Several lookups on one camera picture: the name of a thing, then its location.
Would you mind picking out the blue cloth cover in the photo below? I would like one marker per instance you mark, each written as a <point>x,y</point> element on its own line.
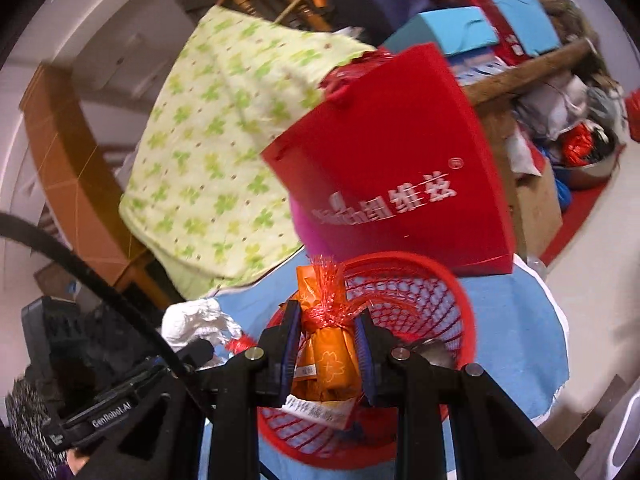
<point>505,320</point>

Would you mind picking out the metal basin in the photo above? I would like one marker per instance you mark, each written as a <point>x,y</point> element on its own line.
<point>590,170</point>

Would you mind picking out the wooden beam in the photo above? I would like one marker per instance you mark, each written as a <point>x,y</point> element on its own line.
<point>530,70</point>

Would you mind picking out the red plastic mesh basket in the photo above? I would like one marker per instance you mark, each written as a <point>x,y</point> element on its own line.
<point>430,300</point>

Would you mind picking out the pink pillow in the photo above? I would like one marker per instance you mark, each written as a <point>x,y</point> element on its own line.
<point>312,232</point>

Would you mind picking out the brown cardboard box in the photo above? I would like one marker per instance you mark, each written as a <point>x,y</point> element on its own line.
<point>535,205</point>

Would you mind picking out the large teal box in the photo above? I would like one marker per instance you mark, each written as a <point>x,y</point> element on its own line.
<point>520,10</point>

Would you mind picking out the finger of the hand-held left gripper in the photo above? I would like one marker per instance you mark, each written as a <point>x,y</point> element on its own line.
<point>202,349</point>

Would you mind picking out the white plastic stool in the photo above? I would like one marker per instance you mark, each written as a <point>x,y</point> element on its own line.
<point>612,435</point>

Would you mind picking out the red rug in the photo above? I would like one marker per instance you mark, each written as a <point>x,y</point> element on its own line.
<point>575,215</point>

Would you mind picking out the green clover print blanket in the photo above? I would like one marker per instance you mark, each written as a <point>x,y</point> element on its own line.
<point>215,135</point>

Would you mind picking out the small teal box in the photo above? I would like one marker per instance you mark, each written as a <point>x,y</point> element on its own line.
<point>440,30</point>

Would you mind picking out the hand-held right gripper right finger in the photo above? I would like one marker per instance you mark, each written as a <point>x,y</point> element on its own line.
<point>362,357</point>

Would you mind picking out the red plastic bag ball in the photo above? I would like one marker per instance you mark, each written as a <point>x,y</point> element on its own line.
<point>240,344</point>

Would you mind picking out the white tissue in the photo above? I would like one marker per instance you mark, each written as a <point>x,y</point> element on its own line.
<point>192,322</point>

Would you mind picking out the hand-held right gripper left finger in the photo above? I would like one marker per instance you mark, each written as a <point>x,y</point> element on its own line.
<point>291,355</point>

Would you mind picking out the orange snack packet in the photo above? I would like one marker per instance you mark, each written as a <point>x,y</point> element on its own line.
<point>330,360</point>

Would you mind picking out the patterned grey clothing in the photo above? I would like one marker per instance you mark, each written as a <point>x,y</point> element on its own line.
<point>30,420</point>

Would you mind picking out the red gift bag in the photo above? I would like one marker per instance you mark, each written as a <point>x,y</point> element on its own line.
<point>390,150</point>

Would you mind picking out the wooden cabinet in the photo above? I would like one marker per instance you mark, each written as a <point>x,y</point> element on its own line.
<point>65,145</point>

